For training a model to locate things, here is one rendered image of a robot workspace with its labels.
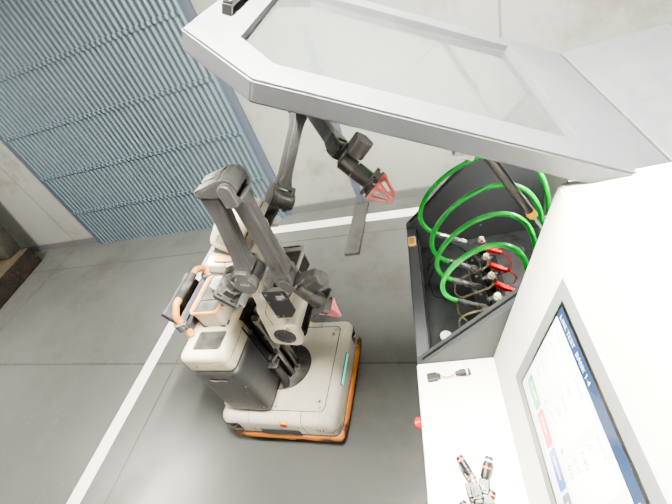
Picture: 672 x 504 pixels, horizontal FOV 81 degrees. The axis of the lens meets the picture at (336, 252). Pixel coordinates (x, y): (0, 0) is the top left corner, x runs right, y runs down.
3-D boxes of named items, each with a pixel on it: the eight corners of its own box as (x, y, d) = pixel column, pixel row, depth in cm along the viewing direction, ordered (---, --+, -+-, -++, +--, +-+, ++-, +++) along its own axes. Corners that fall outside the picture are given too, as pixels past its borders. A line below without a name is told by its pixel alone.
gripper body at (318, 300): (333, 289, 138) (318, 278, 135) (327, 313, 131) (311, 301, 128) (320, 296, 142) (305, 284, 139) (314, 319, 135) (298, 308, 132)
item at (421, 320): (412, 255, 179) (406, 229, 168) (422, 253, 177) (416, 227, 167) (425, 382, 134) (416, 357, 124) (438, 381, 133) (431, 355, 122)
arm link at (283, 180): (307, 107, 166) (286, 98, 161) (324, 101, 155) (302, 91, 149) (284, 211, 166) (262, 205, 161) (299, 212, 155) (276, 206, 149)
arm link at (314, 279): (283, 265, 133) (275, 284, 127) (305, 251, 126) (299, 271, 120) (308, 284, 138) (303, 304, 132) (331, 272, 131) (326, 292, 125)
